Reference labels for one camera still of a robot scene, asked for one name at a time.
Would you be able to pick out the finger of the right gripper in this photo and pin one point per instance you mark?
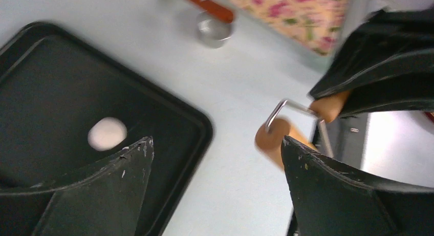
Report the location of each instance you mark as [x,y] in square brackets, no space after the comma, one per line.
[386,64]

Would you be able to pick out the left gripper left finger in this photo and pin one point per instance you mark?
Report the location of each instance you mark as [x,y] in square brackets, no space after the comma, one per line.
[102,198]

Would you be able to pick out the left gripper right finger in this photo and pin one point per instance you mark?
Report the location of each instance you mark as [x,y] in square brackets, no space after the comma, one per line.
[332,198]

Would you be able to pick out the white dough ball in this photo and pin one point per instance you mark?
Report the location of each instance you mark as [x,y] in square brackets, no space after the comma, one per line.
[107,134]

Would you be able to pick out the wooden dough roller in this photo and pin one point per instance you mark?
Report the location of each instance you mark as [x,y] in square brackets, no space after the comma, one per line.
[269,137]

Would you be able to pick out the black baking tray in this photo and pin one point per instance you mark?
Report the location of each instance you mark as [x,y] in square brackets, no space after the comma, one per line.
[55,87]

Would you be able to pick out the floral cloth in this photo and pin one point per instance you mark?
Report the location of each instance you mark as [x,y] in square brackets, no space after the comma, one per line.
[313,23]

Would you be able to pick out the small round metal cup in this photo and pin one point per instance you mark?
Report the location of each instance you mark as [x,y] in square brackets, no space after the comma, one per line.
[212,32]

